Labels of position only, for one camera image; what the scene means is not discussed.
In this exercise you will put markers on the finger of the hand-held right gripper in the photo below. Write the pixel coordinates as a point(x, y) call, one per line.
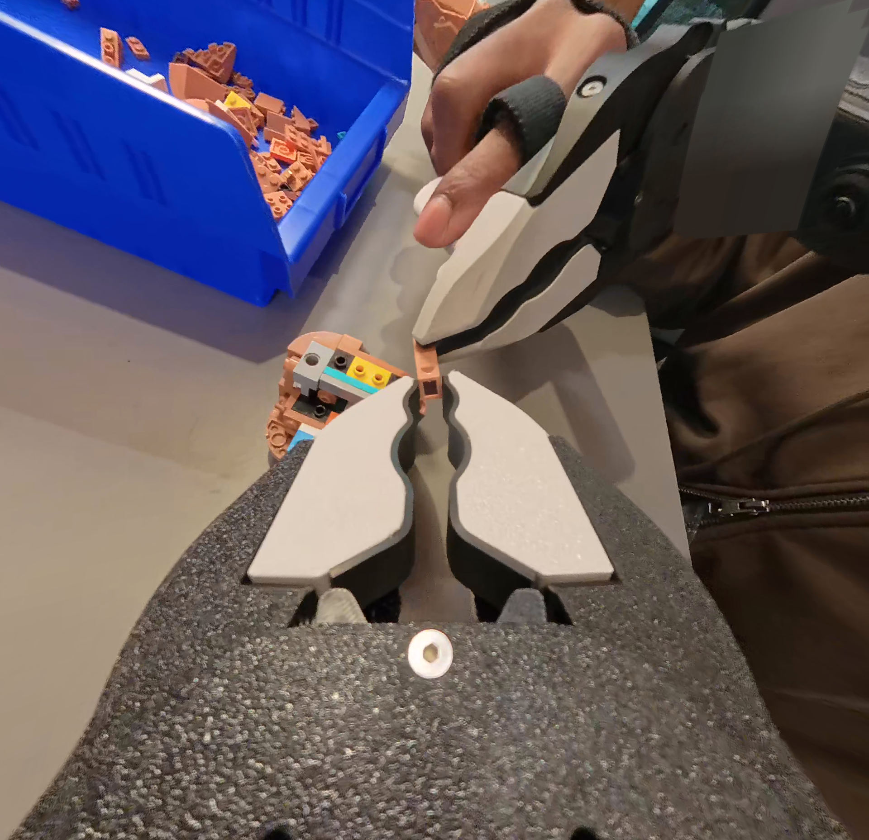
point(557, 297)
point(503, 257)

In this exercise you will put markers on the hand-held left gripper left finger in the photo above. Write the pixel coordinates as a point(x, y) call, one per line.
point(333, 514)

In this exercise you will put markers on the colourful toy brick model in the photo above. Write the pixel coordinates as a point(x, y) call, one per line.
point(319, 379)

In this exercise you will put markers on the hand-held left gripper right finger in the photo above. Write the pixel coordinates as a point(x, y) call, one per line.
point(523, 508)

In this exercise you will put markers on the brown toy figure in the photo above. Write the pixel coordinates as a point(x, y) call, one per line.
point(441, 12)

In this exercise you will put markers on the small brown toy brick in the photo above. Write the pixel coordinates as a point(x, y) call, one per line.
point(429, 372)

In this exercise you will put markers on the blue plastic bin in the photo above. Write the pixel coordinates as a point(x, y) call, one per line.
point(136, 148)

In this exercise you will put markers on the pile of brown toy bricks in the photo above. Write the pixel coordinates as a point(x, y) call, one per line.
point(258, 135)

